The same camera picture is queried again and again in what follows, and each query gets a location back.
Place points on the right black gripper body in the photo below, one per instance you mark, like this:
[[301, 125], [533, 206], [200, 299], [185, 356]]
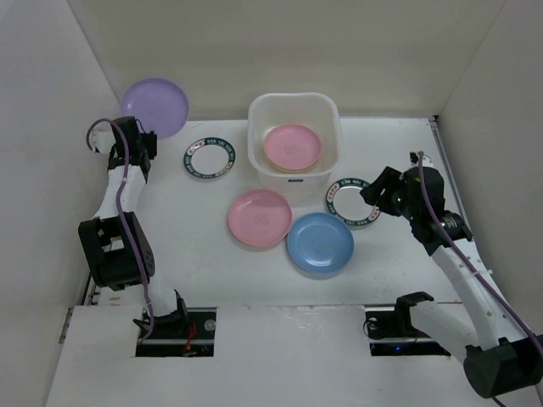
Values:
[[389, 192]]

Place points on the purple plate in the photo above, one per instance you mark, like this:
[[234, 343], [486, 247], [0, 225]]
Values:
[[159, 104]]

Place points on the green-rimmed white plate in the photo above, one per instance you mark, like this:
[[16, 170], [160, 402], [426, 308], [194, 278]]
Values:
[[209, 158], [343, 200]]

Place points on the pink plate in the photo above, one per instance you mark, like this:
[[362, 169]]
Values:
[[260, 218], [292, 146]]

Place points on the cream plate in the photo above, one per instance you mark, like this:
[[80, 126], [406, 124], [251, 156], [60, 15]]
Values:
[[293, 171]]

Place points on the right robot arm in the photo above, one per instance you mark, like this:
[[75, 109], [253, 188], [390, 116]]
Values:
[[498, 352]]

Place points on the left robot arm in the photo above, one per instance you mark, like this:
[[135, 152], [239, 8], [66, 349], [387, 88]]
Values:
[[117, 251]]

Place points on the white plastic bin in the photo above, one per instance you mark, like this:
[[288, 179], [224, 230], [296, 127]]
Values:
[[313, 110]]

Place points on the blue plate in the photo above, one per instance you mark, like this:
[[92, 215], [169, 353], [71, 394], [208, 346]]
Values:
[[320, 244]]

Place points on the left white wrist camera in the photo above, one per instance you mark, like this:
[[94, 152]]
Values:
[[102, 141]]

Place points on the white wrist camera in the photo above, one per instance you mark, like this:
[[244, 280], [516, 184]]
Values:
[[102, 141], [417, 157]]

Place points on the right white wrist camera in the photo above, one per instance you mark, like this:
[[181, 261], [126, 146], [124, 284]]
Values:
[[417, 157]]

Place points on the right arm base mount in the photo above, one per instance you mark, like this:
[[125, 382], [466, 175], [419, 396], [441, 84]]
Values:
[[387, 339]]

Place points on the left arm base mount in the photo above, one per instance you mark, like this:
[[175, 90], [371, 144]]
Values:
[[176, 336]]

